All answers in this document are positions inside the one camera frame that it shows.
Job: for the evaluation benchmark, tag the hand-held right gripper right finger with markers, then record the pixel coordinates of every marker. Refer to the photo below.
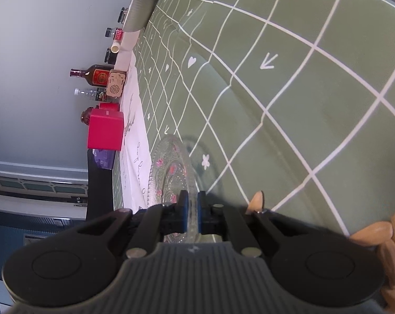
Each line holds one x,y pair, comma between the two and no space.
201,212

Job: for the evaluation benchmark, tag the white door with glass panels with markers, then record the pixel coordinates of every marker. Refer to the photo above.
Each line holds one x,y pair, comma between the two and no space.
37,186

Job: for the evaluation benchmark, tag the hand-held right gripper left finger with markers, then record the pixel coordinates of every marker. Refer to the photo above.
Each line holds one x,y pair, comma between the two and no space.
183,211

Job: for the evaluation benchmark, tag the clear plastic bottle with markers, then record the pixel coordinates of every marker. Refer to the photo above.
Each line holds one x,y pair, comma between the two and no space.
86,93

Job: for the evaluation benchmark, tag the white printed table runner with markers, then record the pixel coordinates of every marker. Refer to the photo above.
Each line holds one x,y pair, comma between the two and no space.
135,121

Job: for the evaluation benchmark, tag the black wooden chair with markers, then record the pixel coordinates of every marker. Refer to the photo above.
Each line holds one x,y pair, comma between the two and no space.
99,189

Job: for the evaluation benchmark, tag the amber bottle with red label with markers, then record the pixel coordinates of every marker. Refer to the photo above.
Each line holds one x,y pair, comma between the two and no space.
97,73

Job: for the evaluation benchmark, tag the wooden speaker box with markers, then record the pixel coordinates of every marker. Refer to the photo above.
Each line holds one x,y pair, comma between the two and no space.
116,83

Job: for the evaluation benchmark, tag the purple tissue packet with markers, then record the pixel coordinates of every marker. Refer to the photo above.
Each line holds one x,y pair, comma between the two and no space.
104,158

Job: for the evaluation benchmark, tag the pale green ribbed bowl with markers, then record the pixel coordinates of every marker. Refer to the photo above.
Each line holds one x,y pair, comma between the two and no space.
138,9

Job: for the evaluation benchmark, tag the clear glass flowered plate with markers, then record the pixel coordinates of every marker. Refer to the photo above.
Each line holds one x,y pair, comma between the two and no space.
164,176

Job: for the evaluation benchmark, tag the pink box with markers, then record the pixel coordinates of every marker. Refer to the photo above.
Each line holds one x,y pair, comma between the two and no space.
106,130

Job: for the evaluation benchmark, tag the wooden petal-shaped rack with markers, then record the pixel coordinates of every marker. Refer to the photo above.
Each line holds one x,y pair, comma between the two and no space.
374,232

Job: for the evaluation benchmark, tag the white tube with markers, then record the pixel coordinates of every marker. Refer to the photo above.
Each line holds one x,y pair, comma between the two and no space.
116,46

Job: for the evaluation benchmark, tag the red box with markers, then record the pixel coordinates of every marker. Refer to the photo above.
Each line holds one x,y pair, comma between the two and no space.
110,106

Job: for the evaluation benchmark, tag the round brown jar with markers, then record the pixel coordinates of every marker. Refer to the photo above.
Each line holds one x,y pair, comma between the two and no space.
86,116

